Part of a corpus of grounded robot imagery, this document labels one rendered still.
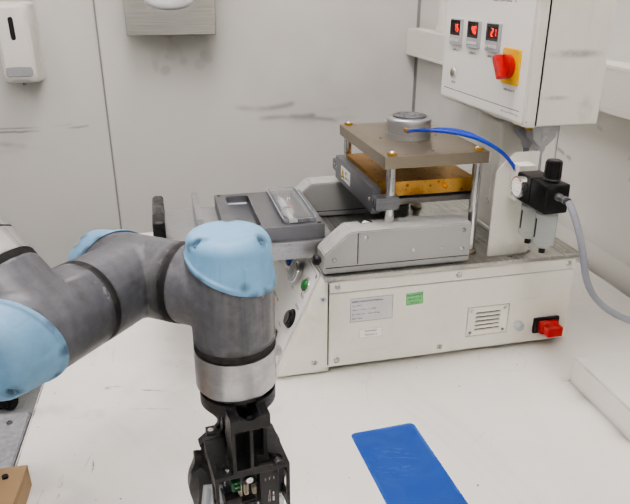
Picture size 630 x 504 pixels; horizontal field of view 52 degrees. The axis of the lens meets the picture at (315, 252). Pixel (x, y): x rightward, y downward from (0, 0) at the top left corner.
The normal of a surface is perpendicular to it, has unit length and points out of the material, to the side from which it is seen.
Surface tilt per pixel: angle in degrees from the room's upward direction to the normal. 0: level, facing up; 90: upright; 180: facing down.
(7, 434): 0
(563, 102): 90
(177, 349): 0
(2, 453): 0
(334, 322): 90
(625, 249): 90
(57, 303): 47
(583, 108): 90
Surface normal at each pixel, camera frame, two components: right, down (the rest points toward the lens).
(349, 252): 0.23, 0.37
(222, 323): -0.14, 0.38
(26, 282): 0.49, -0.49
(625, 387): 0.00, -0.92
